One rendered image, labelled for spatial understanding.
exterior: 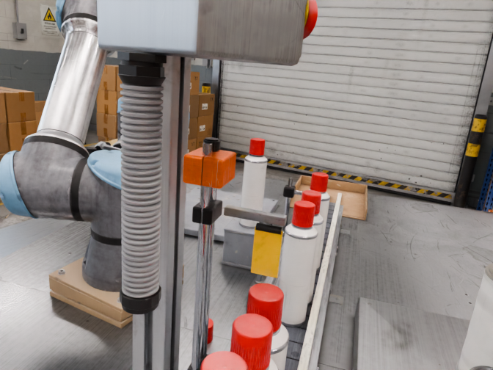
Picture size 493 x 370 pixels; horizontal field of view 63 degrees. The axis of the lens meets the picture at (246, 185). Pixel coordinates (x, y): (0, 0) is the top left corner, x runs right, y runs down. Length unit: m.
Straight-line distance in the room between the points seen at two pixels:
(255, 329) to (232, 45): 0.21
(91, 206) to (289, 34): 0.52
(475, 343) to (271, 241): 0.31
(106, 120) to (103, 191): 3.89
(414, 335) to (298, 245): 0.25
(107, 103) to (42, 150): 3.80
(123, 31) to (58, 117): 0.49
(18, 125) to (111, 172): 3.29
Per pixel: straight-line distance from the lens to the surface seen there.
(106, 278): 0.78
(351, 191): 1.64
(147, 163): 0.31
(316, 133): 4.97
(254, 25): 0.29
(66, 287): 0.83
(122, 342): 0.74
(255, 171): 0.89
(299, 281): 0.66
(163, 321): 0.51
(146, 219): 0.33
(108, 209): 0.73
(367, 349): 0.69
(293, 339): 0.68
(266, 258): 0.44
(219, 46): 0.27
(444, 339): 0.78
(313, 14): 0.35
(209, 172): 0.39
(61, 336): 0.77
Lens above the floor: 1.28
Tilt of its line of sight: 17 degrees down
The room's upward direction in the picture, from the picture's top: 5 degrees clockwise
